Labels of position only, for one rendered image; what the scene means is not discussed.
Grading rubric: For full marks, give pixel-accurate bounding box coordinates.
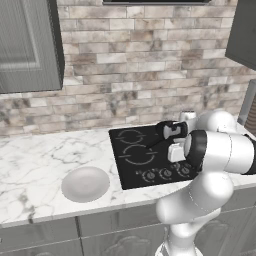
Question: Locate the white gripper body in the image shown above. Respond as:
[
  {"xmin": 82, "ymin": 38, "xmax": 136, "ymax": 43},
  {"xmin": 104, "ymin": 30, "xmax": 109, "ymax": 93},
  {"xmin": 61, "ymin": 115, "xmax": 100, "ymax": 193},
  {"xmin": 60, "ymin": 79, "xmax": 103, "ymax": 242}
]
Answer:
[{"xmin": 167, "ymin": 141, "xmax": 187, "ymax": 164}]

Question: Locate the black hob knob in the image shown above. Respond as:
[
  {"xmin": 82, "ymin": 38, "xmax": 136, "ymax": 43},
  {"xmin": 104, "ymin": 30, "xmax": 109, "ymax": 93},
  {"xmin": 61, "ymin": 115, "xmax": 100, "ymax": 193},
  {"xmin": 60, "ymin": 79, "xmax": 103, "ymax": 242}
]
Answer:
[
  {"xmin": 178, "ymin": 164, "xmax": 192, "ymax": 178},
  {"xmin": 144, "ymin": 169, "xmax": 158, "ymax": 182},
  {"xmin": 159, "ymin": 167, "xmax": 173, "ymax": 180}
]

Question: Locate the black hob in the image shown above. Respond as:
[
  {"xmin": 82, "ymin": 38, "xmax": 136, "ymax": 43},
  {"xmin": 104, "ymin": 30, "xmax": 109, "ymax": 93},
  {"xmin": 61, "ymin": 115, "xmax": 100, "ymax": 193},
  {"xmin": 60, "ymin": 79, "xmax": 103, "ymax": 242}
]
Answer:
[{"xmin": 108, "ymin": 123, "xmax": 205, "ymax": 191}]

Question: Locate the grey drawer front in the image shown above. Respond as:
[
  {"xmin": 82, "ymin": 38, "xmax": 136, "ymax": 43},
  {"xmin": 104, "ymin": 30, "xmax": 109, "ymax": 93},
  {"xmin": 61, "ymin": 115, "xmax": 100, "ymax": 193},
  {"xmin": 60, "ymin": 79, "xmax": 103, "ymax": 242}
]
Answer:
[
  {"xmin": 0, "ymin": 217, "xmax": 80, "ymax": 253},
  {"xmin": 77, "ymin": 203, "xmax": 168, "ymax": 238},
  {"xmin": 221, "ymin": 185, "xmax": 256, "ymax": 212}
]

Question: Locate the grey tall appliance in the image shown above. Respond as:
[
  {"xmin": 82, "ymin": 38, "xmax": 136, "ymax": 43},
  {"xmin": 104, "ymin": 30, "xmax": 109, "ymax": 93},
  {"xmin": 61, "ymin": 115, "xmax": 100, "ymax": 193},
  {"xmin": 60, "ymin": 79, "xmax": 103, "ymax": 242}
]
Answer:
[{"xmin": 237, "ymin": 79, "xmax": 256, "ymax": 127}]

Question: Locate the grey cupboard door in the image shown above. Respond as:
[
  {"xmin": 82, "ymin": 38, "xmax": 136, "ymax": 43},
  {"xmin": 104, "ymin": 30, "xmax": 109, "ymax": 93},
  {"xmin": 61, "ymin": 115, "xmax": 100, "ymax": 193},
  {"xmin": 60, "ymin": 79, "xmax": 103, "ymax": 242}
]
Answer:
[
  {"xmin": 80, "ymin": 225, "xmax": 171, "ymax": 256},
  {"xmin": 0, "ymin": 238, "xmax": 84, "ymax": 256},
  {"xmin": 195, "ymin": 206, "xmax": 256, "ymax": 256}
]

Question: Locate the white round plate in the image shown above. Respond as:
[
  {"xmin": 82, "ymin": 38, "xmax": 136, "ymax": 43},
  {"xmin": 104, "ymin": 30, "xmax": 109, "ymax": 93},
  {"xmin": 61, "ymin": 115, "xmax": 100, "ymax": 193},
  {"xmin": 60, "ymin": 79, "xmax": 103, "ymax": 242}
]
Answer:
[{"xmin": 60, "ymin": 165, "xmax": 111, "ymax": 204}]

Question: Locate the dark grey upper cupboard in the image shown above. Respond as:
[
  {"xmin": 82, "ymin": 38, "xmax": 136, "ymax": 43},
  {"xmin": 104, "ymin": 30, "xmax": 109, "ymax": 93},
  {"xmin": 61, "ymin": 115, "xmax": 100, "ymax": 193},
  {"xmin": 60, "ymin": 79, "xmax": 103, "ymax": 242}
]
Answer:
[{"xmin": 224, "ymin": 0, "xmax": 256, "ymax": 71}]

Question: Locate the dark range hood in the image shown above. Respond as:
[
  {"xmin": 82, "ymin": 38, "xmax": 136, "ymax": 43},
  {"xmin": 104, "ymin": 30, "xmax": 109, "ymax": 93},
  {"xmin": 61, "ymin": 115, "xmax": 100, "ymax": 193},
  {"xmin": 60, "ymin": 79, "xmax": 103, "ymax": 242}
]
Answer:
[{"xmin": 102, "ymin": 0, "xmax": 212, "ymax": 6}]

